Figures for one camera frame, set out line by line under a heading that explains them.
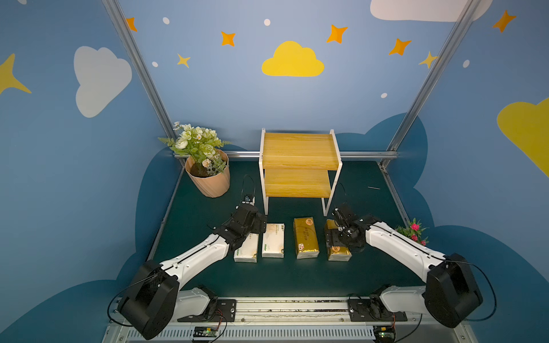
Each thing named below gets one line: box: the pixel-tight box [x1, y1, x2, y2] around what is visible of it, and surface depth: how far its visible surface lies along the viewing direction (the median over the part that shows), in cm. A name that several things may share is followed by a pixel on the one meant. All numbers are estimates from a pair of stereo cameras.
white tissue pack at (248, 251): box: [233, 232, 259, 263], surface depth 86 cm
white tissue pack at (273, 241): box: [261, 222, 286, 258], surface depth 88 cm
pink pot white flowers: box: [157, 121, 233, 198], surface depth 93 cm
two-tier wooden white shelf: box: [258, 128, 344, 217], surface depth 85 cm
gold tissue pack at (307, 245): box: [293, 216, 320, 260], surface depth 88 cm
